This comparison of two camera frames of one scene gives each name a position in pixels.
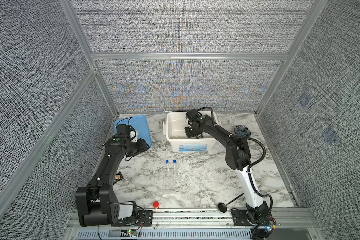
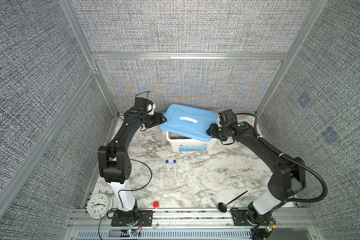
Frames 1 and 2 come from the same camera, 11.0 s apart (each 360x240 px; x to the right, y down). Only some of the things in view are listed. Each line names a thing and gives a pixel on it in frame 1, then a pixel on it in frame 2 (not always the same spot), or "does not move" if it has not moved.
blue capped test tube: x=174 y=161 does not move
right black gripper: x=188 y=134 to x=212 y=128
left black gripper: x=142 y=147 to x=158 y=119
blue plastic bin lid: x=140 y=124 to x=189 y=122
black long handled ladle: x=222 y=207 does not move
